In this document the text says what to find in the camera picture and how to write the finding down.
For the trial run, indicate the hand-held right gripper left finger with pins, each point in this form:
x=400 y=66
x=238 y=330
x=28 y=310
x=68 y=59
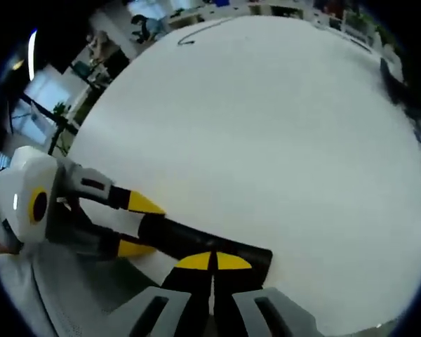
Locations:
x=182 y=302

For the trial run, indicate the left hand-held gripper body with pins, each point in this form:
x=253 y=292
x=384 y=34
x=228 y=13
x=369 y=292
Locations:
x=17 y=182

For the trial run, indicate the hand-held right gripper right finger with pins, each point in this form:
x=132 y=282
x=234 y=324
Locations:
x=238 y=302

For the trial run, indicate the black remote control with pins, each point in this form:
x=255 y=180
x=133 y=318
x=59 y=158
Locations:
x=196 y=236

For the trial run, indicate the person's left hand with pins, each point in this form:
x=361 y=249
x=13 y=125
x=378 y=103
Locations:
x=5 y=247

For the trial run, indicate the black tripod stand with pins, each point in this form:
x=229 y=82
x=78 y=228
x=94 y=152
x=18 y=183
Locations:
x=58 y=135

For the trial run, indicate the ceiling light strip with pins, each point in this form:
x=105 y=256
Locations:
x=32 y=52

